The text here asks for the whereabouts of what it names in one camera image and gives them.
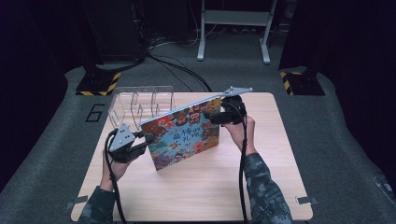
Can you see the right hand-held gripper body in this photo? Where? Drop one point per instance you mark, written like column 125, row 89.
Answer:
column 233, row 109

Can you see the white metal stand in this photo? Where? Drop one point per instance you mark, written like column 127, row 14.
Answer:
column 236, row 17

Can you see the grey tape strip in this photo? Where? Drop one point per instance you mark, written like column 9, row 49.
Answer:
column 306, row 200
column 76, row 201

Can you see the black stand with striped base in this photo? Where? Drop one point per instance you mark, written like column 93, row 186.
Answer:
column 303, row 84
column 98, row 84

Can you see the clear acrylic book rack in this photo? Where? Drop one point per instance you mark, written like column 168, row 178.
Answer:
column 137, row 102

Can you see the person's right hand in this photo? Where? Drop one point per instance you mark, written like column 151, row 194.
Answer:
column 246, row 137

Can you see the dark cabinet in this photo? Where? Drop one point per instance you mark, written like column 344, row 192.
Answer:
column 121, row 28

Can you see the person's left hand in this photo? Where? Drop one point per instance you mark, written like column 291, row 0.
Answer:
column 116, row 171

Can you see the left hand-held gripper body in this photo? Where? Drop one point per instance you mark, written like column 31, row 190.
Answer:
column 123, row 143

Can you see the colourful picture book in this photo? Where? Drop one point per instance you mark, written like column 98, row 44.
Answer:
column 183, row 137

